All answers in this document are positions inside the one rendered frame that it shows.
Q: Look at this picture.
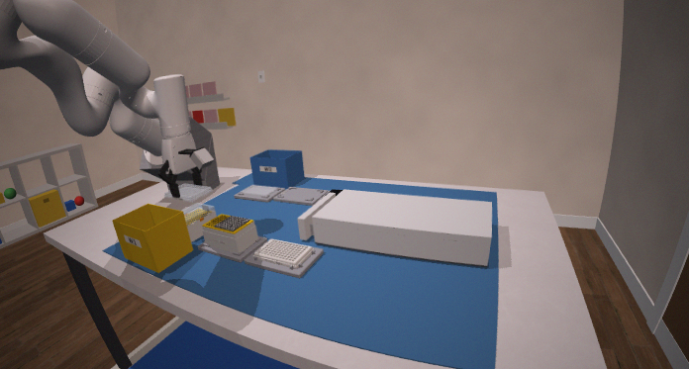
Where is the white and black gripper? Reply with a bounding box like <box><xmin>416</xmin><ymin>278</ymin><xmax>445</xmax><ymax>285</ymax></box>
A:
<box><xmin>157</xmin><ymin>132</ymin><xmax>203</xmax><ymax>198</ymax></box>

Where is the yellow open-top bin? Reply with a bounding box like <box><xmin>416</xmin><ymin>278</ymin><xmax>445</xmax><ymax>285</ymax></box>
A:
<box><xmin>113</xmin><ymin>204</ymin><xmax>193</xmax><ymax>273</ymax></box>

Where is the blue open-top bin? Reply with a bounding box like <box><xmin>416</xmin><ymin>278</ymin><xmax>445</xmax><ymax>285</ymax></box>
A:
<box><xmin>250</xmin><ymin>149</ymin><xmax>305</xmax><ymax>189</ymax></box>

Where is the blue bench mat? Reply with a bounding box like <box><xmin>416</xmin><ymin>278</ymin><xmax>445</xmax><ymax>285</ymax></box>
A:
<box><xmin>102</xmin><ymin>173</ymin><xmax>499</xmax><ymax>369</ymax></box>

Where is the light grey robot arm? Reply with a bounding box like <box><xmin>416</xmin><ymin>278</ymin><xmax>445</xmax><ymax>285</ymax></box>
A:
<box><xmin>0</xmin><ymin>0</ymin><xmax>191</xmax><ymax>166</ymax></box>

